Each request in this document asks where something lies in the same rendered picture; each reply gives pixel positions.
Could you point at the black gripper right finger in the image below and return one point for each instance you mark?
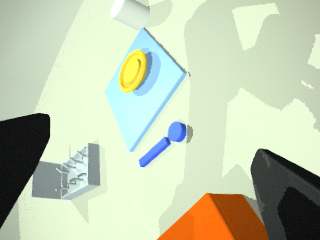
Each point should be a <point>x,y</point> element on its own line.
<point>288,197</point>

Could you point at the light blue mat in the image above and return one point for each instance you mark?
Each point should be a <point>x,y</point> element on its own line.
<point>136,111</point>

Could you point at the yellow plate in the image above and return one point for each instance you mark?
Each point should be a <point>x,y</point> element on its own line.
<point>132,71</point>

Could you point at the blue spoon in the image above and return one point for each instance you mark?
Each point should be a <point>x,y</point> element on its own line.
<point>176,132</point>

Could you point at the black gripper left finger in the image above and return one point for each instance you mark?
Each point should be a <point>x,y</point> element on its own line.
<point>22,143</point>

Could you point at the white cylinder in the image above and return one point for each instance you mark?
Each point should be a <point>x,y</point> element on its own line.
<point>130,12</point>

